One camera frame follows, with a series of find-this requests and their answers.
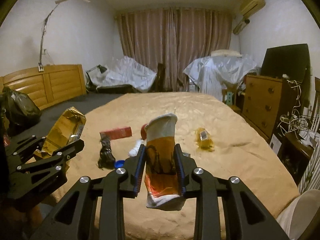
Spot black crumpled wrapper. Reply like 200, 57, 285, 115
98, 136, 116, 170

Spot black television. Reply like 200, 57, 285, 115
260, 43, 310, 83

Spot white tangled cables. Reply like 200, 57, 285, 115
277, 80, 311, 138

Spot red apple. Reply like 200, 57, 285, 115
140, 124, 147, 140

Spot yellow plastic bottle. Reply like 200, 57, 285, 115
195, 127, 214, 152

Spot wooden headboard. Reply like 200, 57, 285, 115
1, 64, 86, 110

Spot wooden dresser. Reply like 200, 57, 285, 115
242, 75, 300, 141

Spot blue bottle cap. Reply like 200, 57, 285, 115
114, 160, 125, 169

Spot air conditioner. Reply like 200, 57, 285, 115
239, 0, 266, 19

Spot white pillow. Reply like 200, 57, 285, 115
210, 49, 242, 57

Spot black garbage bag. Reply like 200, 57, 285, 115
2, 87, 42, 134

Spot left white plastic cover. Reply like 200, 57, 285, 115
98, 56, 157, 93

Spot white plastic cover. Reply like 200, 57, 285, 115
98, 56, 157, 93
183, 54, 261, 101

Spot pink curtain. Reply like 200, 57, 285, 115
116, 7, 233, 92

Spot red carton box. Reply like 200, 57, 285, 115
100, 126, 132, 140

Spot striped cloth cover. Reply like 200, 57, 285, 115
298, 142, 320, 194

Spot orange white snack bag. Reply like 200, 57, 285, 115
144, 113, 185, 211

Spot black desk lamp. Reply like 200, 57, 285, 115
85, 64, 107, 93

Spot white tissue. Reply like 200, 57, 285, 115
128, 139, 145, 157

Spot gold foil bag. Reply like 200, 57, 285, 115
33, 107, 86, 159

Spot right white plastic cover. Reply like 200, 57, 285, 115
183, 54, 261, 101

